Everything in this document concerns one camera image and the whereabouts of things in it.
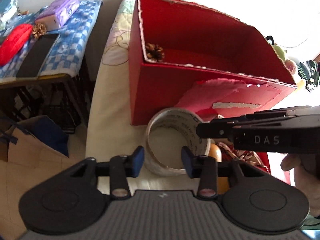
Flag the brown calabash gourd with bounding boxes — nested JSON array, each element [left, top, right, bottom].
[[208, 143, 231, 196]]

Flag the dark wooden side table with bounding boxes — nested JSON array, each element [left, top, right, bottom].
[[1, 74, 92, 134]]

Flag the brown pine cone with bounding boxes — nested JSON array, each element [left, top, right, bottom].
[[145, 43, 165, 62]]

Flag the blue checkered towel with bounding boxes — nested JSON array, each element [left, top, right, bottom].
[[1, 0, 103, 83]]

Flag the large red cardboard box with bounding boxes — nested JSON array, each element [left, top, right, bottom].
[[129, 0, 297, 125]]

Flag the beige strap with red scarf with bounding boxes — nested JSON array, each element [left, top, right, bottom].
[[216, 114, 272, 174]]

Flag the purple tissue pack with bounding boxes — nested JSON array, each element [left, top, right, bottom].
[[35, 0, 80, 31]]

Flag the person's right hand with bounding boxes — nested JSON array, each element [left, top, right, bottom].
[[281, 154, 320, 217]]

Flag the pink pig plush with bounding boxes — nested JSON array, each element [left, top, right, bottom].
[[285, 59, 297, 76]]

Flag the printed tape roll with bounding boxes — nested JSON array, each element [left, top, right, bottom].
[[145, 108, 210, 177]]

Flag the small red gift box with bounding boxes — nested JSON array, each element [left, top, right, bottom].
[[258, 152, 295, 186]]

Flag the cardboard boxes on floor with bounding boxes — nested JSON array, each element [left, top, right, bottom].
[[1, 115, 69, 168]]

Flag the black smartphone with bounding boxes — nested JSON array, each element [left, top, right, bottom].
[[16, 34, 60, 80]]

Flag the red glasses case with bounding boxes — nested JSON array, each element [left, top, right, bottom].
[[0, 23, 33, 67]]

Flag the green bug plush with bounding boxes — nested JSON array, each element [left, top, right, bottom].
[[265, 35, 286, 62]]

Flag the pale green bed sheet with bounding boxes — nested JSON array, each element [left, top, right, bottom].
[[86, 0, 199, 193]]

